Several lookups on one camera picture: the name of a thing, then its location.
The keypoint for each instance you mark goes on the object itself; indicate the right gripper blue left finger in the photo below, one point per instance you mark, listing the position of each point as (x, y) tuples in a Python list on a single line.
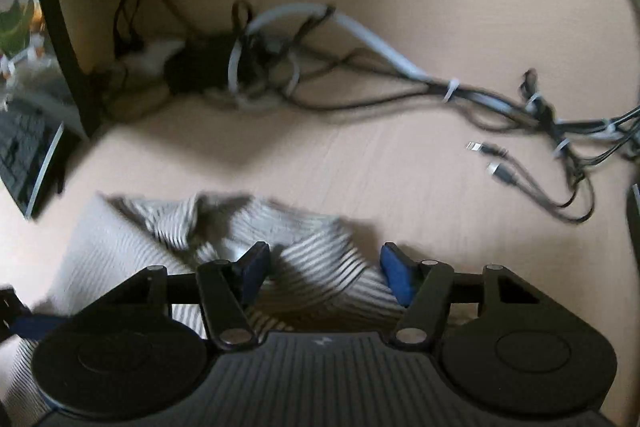
[(226, 290)]

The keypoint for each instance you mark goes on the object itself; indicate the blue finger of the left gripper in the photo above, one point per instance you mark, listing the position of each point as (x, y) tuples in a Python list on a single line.
[(18, 320)]

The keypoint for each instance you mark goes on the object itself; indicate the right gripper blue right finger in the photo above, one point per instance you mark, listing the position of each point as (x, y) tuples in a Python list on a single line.
[(423, 290)]

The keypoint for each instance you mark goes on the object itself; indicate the grey striped knit garment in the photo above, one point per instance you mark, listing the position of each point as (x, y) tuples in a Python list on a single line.
[(319, 279)]

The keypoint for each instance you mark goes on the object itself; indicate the black keyboard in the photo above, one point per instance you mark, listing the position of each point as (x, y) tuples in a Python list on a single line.
[(29, 154)]

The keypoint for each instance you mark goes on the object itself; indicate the potted green plant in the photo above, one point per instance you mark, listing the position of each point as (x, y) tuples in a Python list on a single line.
[(27, 54)]

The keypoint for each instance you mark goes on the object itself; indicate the black computer monitor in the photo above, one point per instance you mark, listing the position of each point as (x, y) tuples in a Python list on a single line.
[(77, 80)]

